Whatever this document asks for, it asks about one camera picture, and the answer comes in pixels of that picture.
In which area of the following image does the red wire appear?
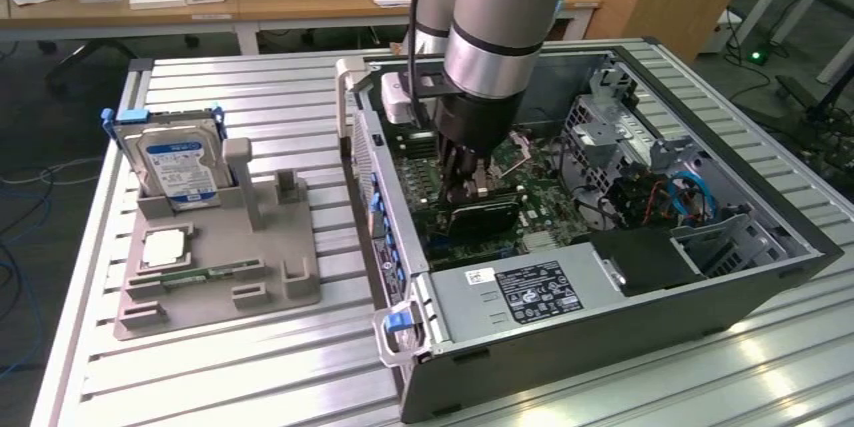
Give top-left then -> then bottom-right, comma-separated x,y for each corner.
650,181 -> 675,223

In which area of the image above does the metal drive cage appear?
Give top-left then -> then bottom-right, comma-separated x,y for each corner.
563,66 -> 668,183

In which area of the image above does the black chair base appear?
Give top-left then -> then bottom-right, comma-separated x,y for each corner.
36,39 -> 139,96

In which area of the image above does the grey parts rack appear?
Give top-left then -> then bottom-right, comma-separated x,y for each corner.
112,136 -> 321,343

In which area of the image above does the green RAM stick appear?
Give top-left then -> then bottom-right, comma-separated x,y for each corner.
129,260 -> 259,288

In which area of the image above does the green motherboard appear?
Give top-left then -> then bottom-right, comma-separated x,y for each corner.
392,124 -> 595,271

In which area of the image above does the black floor stand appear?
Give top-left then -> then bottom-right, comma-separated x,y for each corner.
772,74 -> 854,158

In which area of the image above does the open black PC case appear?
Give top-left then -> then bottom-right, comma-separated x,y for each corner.
336,44 -> 846,423

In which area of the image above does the silver chipset heat sink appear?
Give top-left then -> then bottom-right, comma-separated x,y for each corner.
523,231 -> 559,253

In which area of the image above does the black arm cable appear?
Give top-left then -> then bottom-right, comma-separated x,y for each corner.
404,0 -> 436,129

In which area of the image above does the metal disk bay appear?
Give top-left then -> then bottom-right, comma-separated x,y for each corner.
670,214 -> 795,281

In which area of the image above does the hard disk in blue caddy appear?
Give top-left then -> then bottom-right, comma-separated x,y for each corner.
99,104 -> 225,211

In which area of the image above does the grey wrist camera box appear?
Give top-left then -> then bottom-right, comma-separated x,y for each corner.
379,71 -> 461,124

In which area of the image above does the black graphics card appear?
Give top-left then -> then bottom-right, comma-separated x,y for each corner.
411,191 -> 526,244

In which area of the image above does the metal socket cover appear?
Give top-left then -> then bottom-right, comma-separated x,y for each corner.
510,131 -> 535,168

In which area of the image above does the silver CPU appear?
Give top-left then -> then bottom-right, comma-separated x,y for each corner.
140,229 -> 192,268

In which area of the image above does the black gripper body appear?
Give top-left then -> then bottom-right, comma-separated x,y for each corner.
436,91 -> 526,156

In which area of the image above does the black plastic shroud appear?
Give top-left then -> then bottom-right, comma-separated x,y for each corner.
592,226 -> 712,298

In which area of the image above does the blue wire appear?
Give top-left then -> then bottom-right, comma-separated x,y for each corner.
666,171 -> 720,228

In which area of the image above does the grey power supply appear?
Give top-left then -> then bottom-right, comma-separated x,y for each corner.
425,241 -> 632,343

